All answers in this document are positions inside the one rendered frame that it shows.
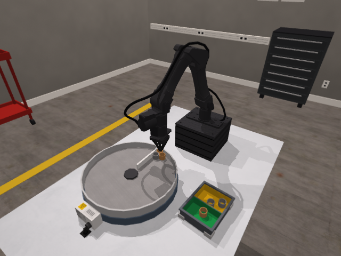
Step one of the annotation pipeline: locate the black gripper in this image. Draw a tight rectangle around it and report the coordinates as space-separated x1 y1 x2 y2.
150 124 172 151

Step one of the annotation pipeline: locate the grey metal bushing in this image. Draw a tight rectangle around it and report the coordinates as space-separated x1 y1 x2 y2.
152 152 159 160
218 198 226 209
207 198 215 207

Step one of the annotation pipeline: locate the grey round turntable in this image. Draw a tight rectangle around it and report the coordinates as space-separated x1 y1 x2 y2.
75 141 178 238

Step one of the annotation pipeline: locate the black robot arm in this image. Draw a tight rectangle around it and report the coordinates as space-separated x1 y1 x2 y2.
138 44 224 137

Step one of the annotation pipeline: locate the green bin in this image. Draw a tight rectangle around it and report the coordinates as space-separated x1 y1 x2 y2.
183 197 221 228

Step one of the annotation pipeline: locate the dark grey divided bin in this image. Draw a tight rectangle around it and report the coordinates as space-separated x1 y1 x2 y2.
178 181 235 235

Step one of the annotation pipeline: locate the yellow bin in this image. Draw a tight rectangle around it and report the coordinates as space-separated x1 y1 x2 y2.
195 184 231 212

